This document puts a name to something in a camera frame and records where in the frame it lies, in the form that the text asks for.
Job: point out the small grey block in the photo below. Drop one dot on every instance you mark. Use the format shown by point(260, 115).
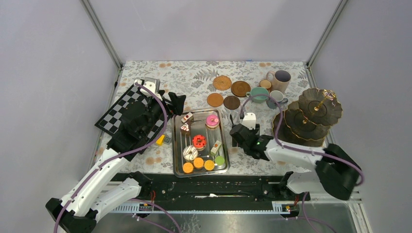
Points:
point(167, 140)

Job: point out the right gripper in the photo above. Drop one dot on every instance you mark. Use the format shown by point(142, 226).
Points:
point(257, 131)

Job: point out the brown wooden saucer coaster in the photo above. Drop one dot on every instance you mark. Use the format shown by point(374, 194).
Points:
point(240, 88)

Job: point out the orange cookie left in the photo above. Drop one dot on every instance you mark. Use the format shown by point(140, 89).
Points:
point(188, 168)

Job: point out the chocolate cake slice with cherry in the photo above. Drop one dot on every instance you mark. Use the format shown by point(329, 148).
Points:
point(187, 118)

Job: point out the three tier black cake stand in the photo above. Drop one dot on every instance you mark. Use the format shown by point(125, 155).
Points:
point(307, 121)

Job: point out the dark walnut coaster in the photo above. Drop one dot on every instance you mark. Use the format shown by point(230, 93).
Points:
point(231, 102)

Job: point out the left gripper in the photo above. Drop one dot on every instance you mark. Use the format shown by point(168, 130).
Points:
point(178, 102)

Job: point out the woven rattan coaster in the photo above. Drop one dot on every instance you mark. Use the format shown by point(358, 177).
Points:
point(222, 83)

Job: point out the green macaron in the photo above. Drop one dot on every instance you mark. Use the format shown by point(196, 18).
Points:
point(219, 161)

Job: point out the yellow waffle cookie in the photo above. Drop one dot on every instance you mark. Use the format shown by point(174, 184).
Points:
point(209, 165)

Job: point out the mint green cup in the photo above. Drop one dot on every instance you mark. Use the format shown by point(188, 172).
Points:
point(258, 94)

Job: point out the pink frosted donut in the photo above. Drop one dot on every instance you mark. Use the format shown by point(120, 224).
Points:
point(212, 121)

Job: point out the aluminium frame post left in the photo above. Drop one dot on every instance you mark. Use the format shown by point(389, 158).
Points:
point(89, 9)

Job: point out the green layered cake slice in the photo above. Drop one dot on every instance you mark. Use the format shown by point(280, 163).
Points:
point(216, 147)

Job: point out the aluminium frame post right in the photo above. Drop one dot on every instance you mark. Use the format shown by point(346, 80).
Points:
point(328, 29)

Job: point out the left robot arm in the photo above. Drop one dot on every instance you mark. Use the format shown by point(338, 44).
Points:
point(83, 206)

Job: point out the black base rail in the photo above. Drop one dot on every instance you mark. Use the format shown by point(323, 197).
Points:
point(219, 192)

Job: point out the small red cup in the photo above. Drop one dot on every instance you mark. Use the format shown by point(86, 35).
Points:
point(265, 84)

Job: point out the white chocolate striped donut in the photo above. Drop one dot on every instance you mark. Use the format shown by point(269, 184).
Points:
point(190, 153)

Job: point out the aluminium frame post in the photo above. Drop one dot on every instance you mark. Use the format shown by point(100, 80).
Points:
point(89, 9)
point(328, 29)

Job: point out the yellow block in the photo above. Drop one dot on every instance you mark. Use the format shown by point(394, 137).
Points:
point(160, 140)

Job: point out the stainless steel tray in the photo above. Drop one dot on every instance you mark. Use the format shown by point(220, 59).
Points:
point(198, 126)

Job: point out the light orange wooden coaster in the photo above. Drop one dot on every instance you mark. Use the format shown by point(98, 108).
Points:
point(215, 100)

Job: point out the black white chessboard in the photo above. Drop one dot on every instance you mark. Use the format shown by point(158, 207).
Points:
point(110, 121)

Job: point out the orange waffle cookie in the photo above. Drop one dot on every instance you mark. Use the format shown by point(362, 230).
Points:
point(198, 163)

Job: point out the grey patterned mug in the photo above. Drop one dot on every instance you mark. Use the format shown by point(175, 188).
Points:
point(279, 97)

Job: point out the red frosted donut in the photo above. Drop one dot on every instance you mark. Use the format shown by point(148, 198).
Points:
point(199, 142)

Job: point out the chocolate cake slice pink topping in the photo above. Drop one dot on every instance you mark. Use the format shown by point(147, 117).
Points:
point(185, 129)

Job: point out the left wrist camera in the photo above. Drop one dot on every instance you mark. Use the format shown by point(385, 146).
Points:
point(150, 83)

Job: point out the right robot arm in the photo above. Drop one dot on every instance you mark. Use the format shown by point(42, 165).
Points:
point(330, 169)

